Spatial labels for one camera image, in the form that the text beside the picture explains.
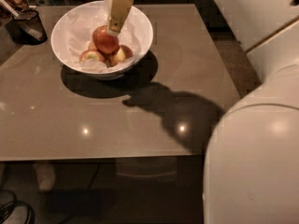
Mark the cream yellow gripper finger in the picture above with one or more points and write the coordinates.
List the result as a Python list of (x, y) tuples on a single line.
[(118, 11)]

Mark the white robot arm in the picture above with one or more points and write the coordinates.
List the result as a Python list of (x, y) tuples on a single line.
[(251, 171)]

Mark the white paper bowl liner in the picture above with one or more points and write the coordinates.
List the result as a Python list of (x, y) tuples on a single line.
[(107, 37)]

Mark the right red-yellow apple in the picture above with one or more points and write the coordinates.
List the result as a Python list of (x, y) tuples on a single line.
[(120, 55)]

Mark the red-yellow apple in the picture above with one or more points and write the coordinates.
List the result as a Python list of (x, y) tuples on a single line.
[(120, 55), (91, 54)]

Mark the hidden back red apple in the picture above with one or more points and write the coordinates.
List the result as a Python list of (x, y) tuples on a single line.
[(91, 46)]

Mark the left red-yellow apple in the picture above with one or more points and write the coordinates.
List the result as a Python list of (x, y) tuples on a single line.
[(91, 54)]

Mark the white ceramic bowl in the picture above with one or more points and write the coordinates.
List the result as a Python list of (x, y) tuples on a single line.
[(72, 34)]

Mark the black mesh pen cup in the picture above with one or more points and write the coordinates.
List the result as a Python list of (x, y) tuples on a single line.
[(31, 28)]

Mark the white object under table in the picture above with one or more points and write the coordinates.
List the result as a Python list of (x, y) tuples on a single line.
[(45, 176)]

